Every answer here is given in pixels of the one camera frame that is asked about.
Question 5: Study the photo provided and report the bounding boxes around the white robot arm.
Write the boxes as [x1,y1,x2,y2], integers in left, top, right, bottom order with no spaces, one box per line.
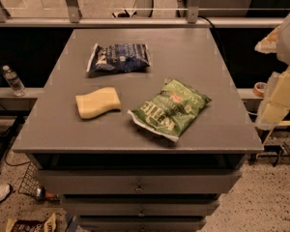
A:
[255,14,290,131]

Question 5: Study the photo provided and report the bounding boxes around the green jalapeno chip bag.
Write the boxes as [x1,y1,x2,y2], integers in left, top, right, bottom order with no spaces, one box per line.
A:
[128,79,211,142]

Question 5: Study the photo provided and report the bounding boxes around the blue chip bag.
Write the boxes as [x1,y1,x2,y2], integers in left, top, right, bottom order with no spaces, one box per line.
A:
[86,43,151,73]

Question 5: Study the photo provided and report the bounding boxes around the brown snack bag on floor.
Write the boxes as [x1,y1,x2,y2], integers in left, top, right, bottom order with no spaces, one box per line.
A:
[5,214,56,232]

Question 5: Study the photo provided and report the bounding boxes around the grey drawer cabinet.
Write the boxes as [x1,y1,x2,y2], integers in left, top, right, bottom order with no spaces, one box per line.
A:
[14,29,262,232]

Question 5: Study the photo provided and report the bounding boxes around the yellow sponge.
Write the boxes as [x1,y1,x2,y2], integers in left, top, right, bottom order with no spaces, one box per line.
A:
[75,87,121,119]

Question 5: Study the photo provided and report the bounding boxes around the tape roll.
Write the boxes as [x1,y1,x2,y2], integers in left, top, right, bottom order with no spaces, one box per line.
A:
[253,82,267,98]

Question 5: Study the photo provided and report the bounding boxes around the clear plastic water bottle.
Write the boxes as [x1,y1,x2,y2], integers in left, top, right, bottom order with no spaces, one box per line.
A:
[2,66,26,97]

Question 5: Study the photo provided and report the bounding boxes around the grey metal railing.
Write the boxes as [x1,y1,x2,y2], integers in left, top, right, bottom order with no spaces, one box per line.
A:
[0,0,290,28]

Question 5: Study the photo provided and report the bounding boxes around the black cable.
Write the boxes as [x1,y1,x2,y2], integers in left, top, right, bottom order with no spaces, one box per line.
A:
[197,15,230,66]

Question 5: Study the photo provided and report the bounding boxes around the wire basket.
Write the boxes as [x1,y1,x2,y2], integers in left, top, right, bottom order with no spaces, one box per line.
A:
[18,163,44,199]

